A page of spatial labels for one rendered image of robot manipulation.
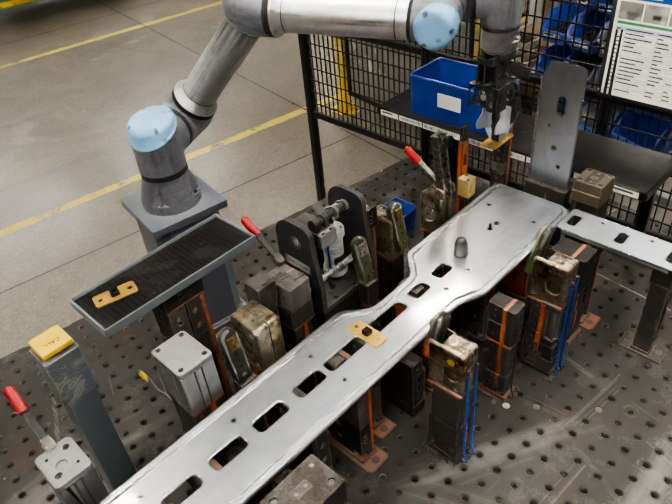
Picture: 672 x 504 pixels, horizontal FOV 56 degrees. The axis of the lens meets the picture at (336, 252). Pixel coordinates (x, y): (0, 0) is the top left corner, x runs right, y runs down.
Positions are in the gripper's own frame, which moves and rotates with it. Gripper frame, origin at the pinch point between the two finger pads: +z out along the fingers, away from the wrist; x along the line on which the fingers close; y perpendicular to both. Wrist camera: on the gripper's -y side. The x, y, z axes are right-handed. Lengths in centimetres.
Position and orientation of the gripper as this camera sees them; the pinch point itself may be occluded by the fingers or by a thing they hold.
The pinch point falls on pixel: (497, 133)
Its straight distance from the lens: 146.7
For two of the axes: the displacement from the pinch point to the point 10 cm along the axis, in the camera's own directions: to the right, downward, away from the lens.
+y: -6.8, 5.1, -5.3
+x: 7.3, 3.8, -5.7
